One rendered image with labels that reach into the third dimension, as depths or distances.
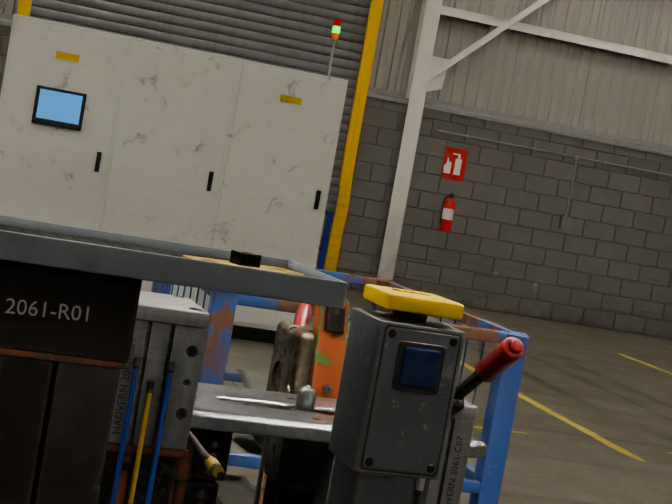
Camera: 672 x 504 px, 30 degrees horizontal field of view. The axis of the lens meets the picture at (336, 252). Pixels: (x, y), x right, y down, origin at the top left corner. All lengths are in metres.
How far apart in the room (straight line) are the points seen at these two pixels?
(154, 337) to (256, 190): 8.09
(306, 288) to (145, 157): 8.15
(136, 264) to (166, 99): 8.19
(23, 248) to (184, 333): 0.25
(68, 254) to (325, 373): 0.65
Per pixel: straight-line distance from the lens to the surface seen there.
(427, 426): 0.93
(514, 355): 1.00
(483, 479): 3.19
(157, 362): 1.03
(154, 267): 0.82
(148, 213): 9.00
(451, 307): 0.93
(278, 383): 1.49
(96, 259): 0.81
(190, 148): 9.02
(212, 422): 1.17
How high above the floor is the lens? 1.23
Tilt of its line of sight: 3 degrees down
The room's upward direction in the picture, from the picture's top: 10 degrees clockwise
